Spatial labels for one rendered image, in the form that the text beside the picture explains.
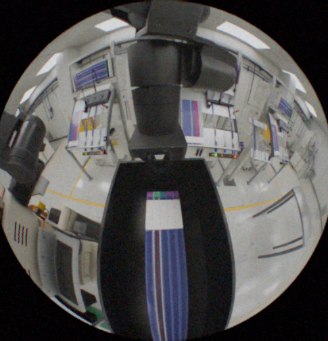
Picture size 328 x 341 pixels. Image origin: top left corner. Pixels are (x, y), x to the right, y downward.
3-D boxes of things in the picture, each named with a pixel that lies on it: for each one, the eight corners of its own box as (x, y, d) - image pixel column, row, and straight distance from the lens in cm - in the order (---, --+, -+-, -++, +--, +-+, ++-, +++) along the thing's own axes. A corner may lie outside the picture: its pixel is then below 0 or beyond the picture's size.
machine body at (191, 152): (212, 170, 184) (226, 141, 149) (172, 169, 166) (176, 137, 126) (203, 148, 229) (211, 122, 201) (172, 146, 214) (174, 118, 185)
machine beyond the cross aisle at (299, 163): (303, 180, 605) (324, 148, 596) (299, 180, 526) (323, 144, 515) (289, 157, 636) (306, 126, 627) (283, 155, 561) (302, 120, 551)
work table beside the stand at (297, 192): (258, 258, 190) (304, 247, 150) (252, 216, 186) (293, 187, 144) (273, 248, 224) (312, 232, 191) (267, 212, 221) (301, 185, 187)
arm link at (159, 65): (126, 48, 17) (127, 32, 11) (178, 49, 18) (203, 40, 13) (130, 94, 16) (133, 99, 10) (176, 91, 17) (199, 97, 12)
